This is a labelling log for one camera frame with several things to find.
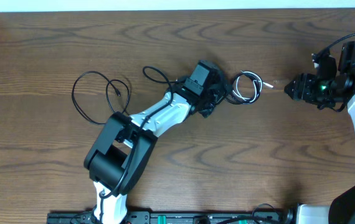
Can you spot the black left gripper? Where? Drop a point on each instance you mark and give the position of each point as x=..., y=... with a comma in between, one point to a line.
x=216, y=94

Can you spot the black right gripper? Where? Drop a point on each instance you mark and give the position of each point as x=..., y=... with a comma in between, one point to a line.
x=302, y=89

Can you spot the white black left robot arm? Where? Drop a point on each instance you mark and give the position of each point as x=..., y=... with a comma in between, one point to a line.
x=122, y=150

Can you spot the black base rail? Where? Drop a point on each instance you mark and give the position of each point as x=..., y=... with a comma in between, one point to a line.
x=143, y=217

